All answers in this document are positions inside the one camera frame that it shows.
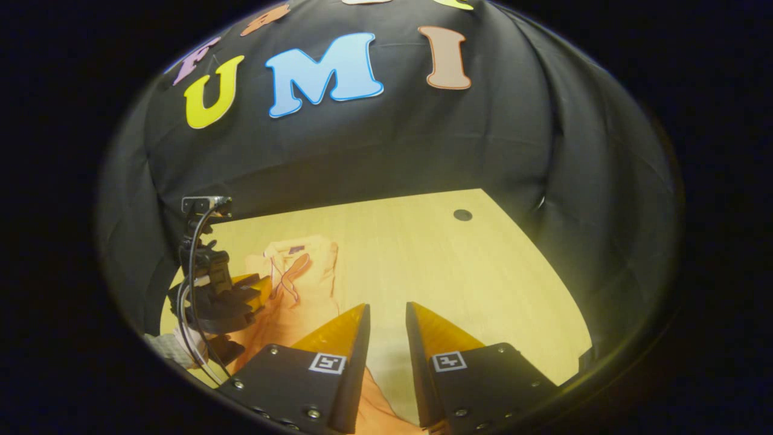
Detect orange T-shirt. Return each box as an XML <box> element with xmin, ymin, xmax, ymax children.
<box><xmin>226</xmin><ymin>236</ymin><xmax>423</xmax><ymax>435</ymax></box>

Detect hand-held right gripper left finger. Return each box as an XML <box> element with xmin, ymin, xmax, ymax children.
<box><xmin>216</xmin><ymin>303</ymin><xmax>371</xmax><ymax>434</ymax></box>

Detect black camera cable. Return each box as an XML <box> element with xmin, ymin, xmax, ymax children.
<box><xmin>178</xmin><ymin>205</ymin><xmax>233</xmax><ymax>384</ymax></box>

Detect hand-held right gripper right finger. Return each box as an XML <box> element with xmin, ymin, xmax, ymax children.
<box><xmin>405</xmin><ymin>301</ymin><xmax>559</xmax><ymax>435</ymax></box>

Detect black backdrop cloth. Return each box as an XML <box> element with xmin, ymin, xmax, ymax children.
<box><xmin>97</xmin><ymin>0</ymin><xmax>680</xmax><ymax>375</ymax></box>

